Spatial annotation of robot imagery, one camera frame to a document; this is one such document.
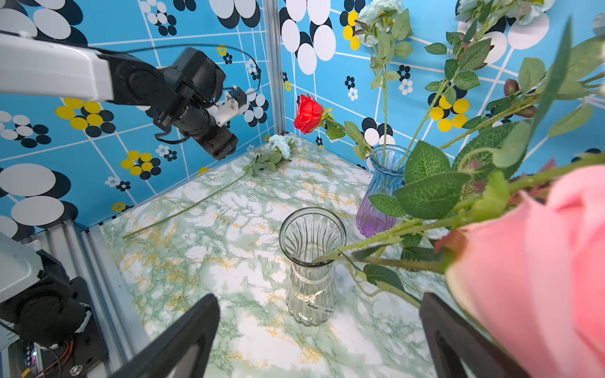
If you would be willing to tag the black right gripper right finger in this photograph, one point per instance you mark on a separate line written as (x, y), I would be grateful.
(455, 345)

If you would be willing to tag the purple blue glass vase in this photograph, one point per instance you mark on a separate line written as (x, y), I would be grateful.
(388, 176)

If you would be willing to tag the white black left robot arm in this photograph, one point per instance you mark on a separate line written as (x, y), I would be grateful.
(51, 298)

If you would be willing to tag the light blue peony stem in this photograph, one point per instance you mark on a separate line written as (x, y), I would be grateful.
(481, 183)

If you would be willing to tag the clear ribbed glass vase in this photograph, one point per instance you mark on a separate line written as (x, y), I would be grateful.
(306, 237)

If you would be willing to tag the white blue flower bunch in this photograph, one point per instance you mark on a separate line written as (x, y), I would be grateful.
(490, 30)

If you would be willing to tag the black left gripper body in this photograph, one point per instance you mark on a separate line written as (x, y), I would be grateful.
(198, 124)

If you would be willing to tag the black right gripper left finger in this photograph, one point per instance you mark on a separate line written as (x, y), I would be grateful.
(183, 350)

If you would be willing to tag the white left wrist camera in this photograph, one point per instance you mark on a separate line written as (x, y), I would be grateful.
(234, 104)

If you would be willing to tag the red rose stem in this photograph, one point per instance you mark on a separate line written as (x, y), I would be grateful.
(311, 116)

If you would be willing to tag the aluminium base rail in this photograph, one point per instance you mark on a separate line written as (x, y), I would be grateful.
(114, 334)

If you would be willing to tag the pink rose stem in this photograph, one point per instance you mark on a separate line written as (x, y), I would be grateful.
(524, 259)

